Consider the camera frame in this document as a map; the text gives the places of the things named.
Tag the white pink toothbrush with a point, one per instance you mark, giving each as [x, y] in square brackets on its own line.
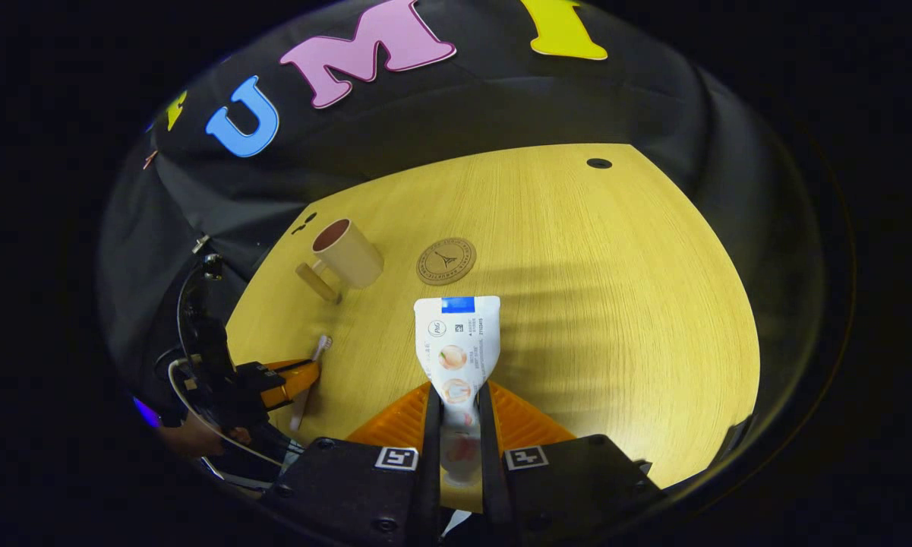
[307, 380]

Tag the beige cup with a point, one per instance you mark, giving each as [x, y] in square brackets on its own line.
[349, 254]

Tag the white toothpaste tube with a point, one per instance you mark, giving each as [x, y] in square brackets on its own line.
[456, 349]

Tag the round wooden coaster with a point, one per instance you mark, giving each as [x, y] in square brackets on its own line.
[446, 261]

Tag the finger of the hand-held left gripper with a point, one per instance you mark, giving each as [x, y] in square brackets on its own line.
[285, 364]
[292, 387]

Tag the wooden desktop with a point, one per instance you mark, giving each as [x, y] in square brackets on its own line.
[577, 304]

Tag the small wooden clip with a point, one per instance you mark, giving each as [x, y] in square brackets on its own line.
[149, 159]

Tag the black backdrop cloth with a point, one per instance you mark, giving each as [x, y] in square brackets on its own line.
[501, 99]

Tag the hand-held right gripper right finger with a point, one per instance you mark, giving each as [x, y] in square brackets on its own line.
[490, 494]

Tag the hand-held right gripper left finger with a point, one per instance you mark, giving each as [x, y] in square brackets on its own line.
[433, 486]

